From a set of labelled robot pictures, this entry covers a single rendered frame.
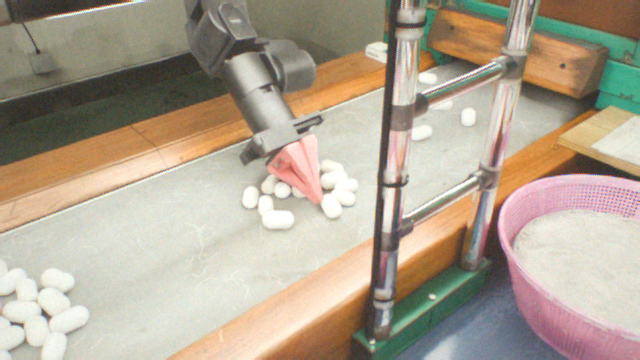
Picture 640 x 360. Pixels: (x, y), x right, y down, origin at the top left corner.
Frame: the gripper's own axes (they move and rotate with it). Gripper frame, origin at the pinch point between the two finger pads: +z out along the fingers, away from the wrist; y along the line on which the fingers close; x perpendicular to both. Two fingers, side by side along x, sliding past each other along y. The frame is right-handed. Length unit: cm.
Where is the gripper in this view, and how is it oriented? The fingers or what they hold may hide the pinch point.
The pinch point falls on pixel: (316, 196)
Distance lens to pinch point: 66.2
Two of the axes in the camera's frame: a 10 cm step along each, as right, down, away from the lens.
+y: 7.6, -3.6, 5.4
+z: 5.0, 8.5, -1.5
